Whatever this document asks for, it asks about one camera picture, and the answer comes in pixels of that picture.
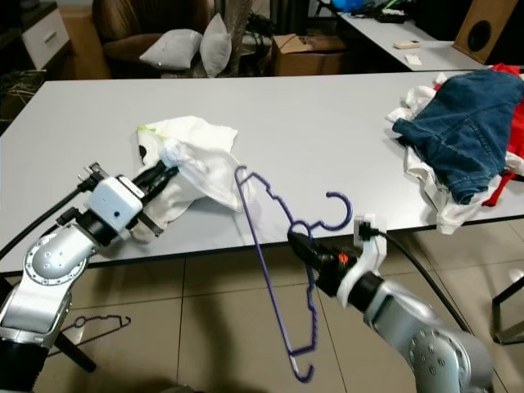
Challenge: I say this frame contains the long white table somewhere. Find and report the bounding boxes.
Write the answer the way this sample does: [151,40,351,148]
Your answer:
[0,70,524,275]

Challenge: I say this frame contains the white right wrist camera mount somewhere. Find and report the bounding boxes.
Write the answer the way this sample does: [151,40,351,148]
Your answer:
[340,215,387,308]

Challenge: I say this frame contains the light grey flat cushion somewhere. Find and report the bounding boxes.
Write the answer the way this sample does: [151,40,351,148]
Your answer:
[139,29,204,70]

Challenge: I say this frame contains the black tangled cables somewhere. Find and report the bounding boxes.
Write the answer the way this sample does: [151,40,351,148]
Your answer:
[373,0,418,23]

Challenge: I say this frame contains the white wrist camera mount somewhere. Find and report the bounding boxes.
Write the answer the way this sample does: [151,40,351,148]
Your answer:
[340,215,387,308]
[86,176,150,244]

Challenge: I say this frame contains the dark wooden TV stand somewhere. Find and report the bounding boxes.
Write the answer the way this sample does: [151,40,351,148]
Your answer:
[0,0,25,52]

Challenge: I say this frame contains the light grey upright cushion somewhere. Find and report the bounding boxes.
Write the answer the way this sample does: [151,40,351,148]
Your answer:
[201,12,233,79]

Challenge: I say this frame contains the grey metal frame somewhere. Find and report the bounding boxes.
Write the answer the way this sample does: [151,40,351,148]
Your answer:
[491,274,524,345]

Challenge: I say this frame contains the brown cardboard box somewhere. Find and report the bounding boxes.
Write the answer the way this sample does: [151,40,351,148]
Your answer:
[272,33,349,76]

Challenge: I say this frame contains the wooden speaker box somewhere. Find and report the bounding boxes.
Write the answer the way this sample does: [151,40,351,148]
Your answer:
[454,0,521,65]

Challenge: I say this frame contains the white shirt with green print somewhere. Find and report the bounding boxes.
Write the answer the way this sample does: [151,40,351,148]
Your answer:
[135,115,240,230]

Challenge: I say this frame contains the purple wire clothes hanger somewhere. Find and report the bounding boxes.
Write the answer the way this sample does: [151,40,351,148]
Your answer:
[233,165,355,384]

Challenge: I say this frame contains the blue plastic bag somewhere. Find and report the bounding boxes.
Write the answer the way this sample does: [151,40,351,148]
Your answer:
[332,0,373,13]

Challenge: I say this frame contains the white drawer unit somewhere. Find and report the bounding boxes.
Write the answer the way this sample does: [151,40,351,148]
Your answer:
[20,0,73,70]

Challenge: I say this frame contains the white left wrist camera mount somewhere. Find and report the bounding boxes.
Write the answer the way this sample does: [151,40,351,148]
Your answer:
[86,176,150,244]

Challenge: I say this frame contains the tangled beige wire bundle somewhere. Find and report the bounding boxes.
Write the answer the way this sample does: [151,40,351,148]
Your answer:
[0,70,42,124]

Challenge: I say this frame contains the dark thin clothes hanger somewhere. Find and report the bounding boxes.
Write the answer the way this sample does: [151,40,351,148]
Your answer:
[59,315,133,351]

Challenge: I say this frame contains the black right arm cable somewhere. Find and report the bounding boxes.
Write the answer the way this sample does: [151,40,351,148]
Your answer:
[368,228,476,337]

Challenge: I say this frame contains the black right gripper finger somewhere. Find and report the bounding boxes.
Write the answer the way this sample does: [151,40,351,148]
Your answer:
[288,237,320,269]
[288,229,330,255]

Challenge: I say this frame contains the white cluttered side table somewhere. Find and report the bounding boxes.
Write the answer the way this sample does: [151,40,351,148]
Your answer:
[327,4,488,72]

